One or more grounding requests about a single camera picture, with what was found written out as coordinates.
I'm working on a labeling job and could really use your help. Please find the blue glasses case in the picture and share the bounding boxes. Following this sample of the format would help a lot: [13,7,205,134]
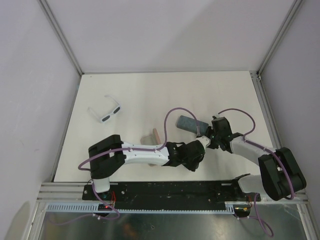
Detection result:
[176,115,209,136]

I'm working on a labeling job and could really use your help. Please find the pink glasses case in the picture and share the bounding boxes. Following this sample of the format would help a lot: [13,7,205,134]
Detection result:
[140,128,162,167]

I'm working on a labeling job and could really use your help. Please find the white frame sunglasses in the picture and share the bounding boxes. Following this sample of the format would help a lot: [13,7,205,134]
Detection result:
[87,94,122,124]

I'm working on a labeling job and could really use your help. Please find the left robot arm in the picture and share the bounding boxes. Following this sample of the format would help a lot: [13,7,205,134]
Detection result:
[88,134,211,200]

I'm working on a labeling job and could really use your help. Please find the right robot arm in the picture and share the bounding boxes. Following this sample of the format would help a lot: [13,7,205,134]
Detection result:
[205,116,307,201]

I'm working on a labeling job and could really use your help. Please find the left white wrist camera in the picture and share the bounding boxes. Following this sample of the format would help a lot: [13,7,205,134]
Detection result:
[196,135,211,149]

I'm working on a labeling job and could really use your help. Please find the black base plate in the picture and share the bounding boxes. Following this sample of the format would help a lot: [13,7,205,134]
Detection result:
[98,179,255,207]

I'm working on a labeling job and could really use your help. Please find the right aluminium frame post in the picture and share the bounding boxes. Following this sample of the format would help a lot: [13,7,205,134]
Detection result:
[256,0,305,78]

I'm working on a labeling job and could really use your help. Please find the aluminium frame post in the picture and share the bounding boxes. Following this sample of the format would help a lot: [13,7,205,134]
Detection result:
[256,0,305,78]
[37,0,84,77]

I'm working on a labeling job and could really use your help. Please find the grey slotted cable duct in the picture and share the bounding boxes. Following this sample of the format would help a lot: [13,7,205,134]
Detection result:
[46,202,248,214]

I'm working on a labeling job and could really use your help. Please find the aluminium front rail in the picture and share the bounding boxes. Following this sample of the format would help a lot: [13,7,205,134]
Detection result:
[36,182,86,203]

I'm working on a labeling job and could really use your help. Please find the left aluminium frame post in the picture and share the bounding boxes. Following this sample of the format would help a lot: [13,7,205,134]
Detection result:
[37,0,84,77]

